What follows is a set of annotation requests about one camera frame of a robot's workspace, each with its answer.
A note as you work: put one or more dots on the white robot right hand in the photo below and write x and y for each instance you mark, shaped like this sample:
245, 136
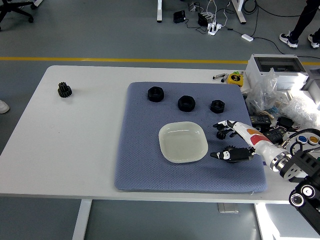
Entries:
260, 147

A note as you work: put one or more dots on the black stepped gear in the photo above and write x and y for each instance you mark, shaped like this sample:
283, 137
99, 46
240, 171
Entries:
64, 91
221, 135

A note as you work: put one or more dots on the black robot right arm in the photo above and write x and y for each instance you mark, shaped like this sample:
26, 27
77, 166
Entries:
297, 165

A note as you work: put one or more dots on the grey push-button control box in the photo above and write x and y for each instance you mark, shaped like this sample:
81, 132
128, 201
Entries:
303, 139

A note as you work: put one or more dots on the small black hex nut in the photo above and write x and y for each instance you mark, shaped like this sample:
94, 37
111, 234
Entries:
217, 108

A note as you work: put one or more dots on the grey table control box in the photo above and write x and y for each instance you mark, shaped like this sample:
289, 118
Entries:
227, 208

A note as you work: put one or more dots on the white plastic box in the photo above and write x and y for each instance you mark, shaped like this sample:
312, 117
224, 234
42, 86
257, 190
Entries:
307, 96

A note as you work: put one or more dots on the medium black hex nut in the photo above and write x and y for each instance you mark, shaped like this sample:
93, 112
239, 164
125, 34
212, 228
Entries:
186, 106

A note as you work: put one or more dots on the large black hex nut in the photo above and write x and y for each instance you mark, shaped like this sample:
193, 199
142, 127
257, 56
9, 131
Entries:
155, 96

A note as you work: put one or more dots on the black charger box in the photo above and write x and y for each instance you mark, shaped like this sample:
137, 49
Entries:
202, 19

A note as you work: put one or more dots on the black digital panel meter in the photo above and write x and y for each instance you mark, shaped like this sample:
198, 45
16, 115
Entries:
260, 120
276, 135

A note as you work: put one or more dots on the black plastic part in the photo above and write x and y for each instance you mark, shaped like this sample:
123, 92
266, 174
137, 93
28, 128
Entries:
285, 122

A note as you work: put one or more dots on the bubble wrap bag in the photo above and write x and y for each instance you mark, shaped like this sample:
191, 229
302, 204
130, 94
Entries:
302, 112

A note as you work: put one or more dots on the clear plastic bag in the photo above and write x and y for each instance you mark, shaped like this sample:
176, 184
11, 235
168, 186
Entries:
265, 92

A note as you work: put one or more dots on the yellow tape measure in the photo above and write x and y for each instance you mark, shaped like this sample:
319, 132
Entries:
235, 78

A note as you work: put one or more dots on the white table leg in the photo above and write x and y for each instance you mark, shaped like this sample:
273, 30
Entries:
82, 220
262, 222

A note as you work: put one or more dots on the white square dish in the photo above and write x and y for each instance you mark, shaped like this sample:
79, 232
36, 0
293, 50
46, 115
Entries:
182, 142

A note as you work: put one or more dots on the black silver marker pen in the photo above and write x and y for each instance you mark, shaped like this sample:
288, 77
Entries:
218, 76

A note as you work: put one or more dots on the white power adapter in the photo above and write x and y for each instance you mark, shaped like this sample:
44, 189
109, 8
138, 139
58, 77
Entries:
247, 37

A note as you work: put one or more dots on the blue-grey textured mat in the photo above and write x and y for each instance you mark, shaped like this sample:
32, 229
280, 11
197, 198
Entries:
140, 150

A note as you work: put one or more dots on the white power strip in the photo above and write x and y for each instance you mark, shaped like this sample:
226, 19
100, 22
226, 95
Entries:
214, 28

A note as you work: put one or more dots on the person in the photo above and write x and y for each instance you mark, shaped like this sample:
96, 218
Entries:
303, 20

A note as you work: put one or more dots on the white desk leg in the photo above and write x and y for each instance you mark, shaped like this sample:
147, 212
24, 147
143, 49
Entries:
238, 11
159, 11

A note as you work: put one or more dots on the black power adapter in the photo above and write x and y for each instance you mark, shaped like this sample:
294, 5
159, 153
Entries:
179, 16

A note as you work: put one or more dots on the black office chair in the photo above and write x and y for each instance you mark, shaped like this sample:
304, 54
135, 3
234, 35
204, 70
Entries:
13, 8

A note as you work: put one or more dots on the grey electrical enclosure box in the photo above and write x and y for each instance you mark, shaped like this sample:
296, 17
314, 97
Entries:
275, 58

